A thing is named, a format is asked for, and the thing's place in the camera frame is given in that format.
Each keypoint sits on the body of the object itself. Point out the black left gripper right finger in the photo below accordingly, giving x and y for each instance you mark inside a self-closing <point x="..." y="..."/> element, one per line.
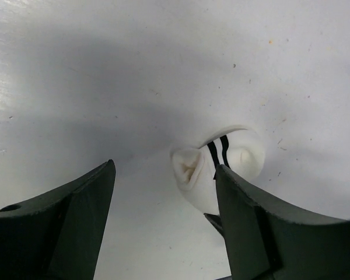
<point x="268" y="238"/>

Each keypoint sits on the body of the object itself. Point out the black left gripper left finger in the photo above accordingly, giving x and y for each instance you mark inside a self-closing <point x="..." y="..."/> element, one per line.
<point x="58" y="234"/>

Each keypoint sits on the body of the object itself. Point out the white sock with black stripes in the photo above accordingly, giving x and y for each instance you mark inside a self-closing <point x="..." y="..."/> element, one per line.
<point x="239" y="149"/>

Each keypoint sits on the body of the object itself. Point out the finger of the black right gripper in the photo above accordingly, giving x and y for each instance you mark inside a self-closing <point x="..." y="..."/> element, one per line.
<point x="216" y="222"/>

